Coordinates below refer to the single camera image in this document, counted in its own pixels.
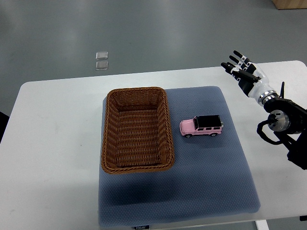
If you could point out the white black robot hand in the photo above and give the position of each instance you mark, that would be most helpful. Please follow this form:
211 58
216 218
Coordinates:
250 77

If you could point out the pink toy car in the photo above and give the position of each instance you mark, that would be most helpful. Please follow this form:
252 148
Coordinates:
204 125

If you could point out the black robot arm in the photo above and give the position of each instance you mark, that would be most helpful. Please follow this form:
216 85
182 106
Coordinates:
288 121

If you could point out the brown wicker basket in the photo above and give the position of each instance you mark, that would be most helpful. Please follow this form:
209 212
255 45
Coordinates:
137 133

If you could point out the wooden box corner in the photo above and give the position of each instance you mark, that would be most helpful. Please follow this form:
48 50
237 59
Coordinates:
290 4

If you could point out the blue-grey foam mat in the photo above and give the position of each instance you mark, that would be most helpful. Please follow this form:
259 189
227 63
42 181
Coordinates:
210 176

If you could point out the white table leg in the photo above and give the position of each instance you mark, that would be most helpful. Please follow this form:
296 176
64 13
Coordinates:
262 225

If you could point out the upper floor metal plate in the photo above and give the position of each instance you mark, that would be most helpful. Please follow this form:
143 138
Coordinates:
101 55

